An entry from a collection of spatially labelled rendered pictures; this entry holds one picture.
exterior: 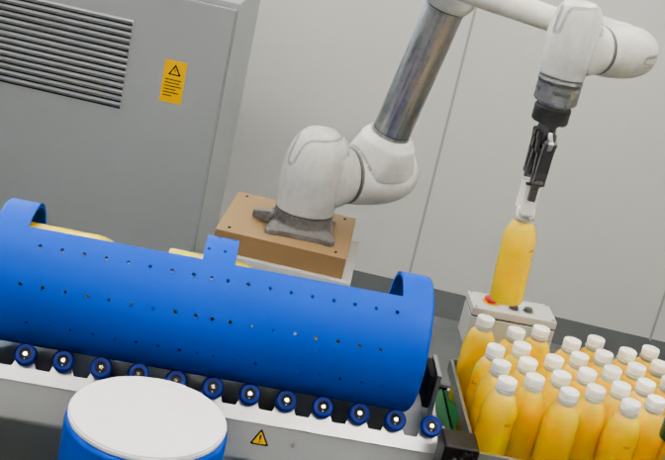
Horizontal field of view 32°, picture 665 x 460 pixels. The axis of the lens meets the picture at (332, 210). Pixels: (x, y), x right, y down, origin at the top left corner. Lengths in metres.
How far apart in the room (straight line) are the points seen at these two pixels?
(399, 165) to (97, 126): 1.35
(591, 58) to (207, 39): 1.80
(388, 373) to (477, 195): 2.99
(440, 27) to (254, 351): 1.01
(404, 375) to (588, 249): 3.11
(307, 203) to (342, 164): 0.13
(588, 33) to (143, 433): 1.12
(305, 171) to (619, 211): 2.62
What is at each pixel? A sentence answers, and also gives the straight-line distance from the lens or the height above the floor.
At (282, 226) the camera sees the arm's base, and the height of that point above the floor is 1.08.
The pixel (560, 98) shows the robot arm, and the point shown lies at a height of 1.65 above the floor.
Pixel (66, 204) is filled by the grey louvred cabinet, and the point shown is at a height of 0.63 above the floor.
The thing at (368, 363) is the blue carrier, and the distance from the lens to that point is 2.26.
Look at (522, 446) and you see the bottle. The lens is 2.40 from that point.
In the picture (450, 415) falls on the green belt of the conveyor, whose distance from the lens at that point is 2.58.
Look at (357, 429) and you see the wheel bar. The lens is 2.37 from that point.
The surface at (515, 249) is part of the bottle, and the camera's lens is 2.41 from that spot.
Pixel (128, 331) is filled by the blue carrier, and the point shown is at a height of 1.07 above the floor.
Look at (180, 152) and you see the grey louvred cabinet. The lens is 3.94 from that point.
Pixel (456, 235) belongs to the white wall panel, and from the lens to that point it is 5.26.
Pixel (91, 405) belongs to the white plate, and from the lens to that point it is 2.06.
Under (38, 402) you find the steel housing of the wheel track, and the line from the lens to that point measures 2.37.
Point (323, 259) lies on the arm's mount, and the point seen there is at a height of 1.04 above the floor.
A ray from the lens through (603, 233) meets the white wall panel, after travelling 5.30.
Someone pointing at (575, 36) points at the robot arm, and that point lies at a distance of 2.29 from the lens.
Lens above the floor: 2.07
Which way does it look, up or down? 18 degrees down
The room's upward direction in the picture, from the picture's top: 13 degrees clockwise
